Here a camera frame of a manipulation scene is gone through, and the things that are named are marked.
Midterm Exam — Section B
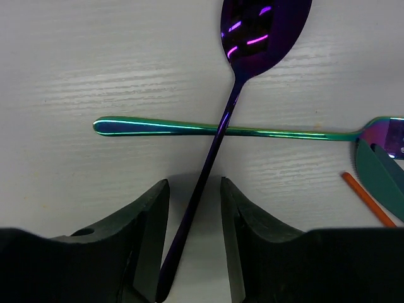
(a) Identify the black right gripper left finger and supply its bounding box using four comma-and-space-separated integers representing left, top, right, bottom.
1, 179, 170, 302

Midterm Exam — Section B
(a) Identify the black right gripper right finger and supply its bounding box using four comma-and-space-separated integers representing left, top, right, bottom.
220, 177, 403, 302

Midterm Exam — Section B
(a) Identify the purple metal spoon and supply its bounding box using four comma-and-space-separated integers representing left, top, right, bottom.
155, 0, 312, 302

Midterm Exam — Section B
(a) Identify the orange chopstick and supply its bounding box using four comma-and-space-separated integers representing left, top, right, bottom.
341, 172, 397, 228

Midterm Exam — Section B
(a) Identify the teal metal knife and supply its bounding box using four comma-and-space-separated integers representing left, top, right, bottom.
355, 138, 403, 220

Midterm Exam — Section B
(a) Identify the iridescent green fork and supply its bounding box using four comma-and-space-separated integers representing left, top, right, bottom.
93, 116, 403, 160

